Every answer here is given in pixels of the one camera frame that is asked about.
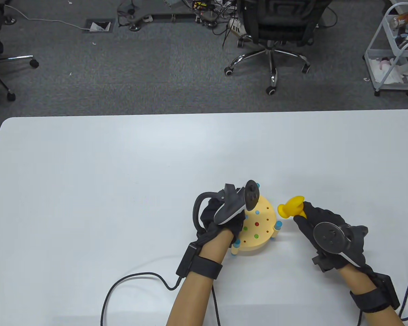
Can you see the person's left hand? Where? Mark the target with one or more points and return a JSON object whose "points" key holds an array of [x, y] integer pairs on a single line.
{"points": [[236, 227]]}

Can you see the person's right hand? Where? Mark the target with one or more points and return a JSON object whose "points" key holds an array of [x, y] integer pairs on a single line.
{"points": [[323, 215]]}

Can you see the grey tracking controller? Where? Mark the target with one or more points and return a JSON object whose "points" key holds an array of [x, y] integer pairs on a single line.
{"points": [[233, 203], [329, 237]]}

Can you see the yellow round tap bench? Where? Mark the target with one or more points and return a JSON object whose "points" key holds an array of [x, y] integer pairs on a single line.
{"points": [[265, 210]]}

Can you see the yellow toy hammer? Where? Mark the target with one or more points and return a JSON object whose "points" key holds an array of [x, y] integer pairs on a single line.
{"points": [[290, 206]]}

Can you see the person's right forearm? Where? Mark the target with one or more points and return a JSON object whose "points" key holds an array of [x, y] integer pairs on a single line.
{"points": [[360, 280]]}

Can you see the person's left forearm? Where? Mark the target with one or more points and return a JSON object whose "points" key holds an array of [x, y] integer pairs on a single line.
{"points": [[197, 292]]}

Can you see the white crumpled cloth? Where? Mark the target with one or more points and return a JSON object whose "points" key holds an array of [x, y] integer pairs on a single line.
{"points": [[391, 73]]}

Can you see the black mesh office chair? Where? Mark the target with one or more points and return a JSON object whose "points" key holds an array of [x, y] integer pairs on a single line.
{"points": [[278, 30]]}

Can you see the floor outlet box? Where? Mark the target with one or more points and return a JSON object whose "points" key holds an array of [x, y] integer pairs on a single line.
{"points": [[98, 26]]}

